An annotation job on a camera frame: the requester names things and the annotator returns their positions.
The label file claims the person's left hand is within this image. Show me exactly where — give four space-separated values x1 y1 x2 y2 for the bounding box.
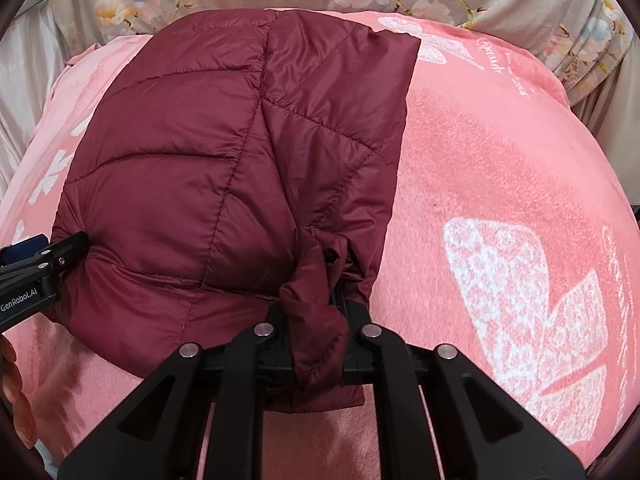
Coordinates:
0 335 39 452

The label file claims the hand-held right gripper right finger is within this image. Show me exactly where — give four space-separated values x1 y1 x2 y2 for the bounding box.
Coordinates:
329 285 587 480

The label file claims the white satin cloth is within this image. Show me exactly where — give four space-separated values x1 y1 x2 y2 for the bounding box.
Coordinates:
0 0 68 186

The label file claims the maroon quilted jacket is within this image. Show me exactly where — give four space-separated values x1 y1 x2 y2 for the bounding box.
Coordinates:
44 9 422 413

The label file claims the pink butterfly print blanket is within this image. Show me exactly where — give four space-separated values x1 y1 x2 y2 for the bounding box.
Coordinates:
0 7 640 480

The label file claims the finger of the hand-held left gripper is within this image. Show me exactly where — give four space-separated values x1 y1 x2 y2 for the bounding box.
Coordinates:
0 231 92 287

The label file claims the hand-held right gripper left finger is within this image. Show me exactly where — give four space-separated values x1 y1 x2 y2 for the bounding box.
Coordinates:
57 304 301 480

